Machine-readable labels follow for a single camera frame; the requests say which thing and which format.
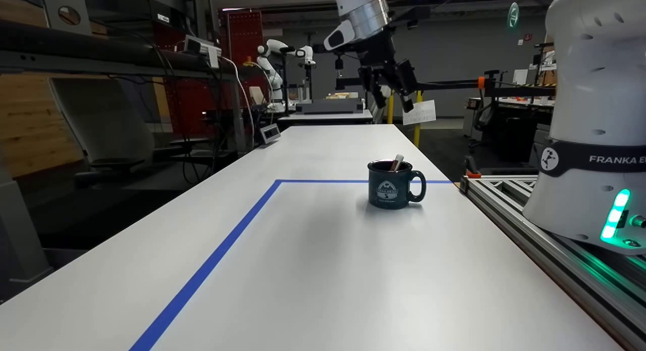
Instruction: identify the blue tape line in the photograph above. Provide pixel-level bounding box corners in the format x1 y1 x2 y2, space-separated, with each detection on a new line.
128 179 455 351

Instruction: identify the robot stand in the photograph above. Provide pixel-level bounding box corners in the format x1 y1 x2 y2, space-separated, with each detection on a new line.
459 174 646 351

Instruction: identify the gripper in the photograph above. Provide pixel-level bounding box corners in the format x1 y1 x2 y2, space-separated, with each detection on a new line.
356 28 419 113

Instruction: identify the small grey display box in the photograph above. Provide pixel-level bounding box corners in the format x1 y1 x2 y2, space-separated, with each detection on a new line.
259 123 281 144

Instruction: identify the white paper sign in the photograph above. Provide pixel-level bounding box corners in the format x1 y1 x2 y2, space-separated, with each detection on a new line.
402 99 437 126

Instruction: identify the dark green printed mug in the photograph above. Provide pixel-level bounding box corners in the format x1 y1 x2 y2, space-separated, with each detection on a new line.
367 159 427 210

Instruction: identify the background table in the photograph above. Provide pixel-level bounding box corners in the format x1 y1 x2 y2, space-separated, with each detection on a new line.
276 109 374 131

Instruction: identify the red pegboard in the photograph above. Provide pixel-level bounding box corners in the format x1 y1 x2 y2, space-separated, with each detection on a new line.
218 10 266 140

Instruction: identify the black beam with orange collar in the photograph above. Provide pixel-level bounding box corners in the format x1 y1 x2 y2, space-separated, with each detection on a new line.
335 75 557 98

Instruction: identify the white power box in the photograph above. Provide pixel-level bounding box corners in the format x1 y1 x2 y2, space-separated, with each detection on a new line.
182 34 223 70

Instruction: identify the grey office chair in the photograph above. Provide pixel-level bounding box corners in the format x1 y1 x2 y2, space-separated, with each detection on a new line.
48 77 156 180

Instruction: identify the grey flat box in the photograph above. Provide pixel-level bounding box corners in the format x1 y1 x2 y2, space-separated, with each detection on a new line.
295 97 365 115

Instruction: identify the white cable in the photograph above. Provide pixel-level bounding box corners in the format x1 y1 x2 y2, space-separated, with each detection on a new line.
218 55 256 151

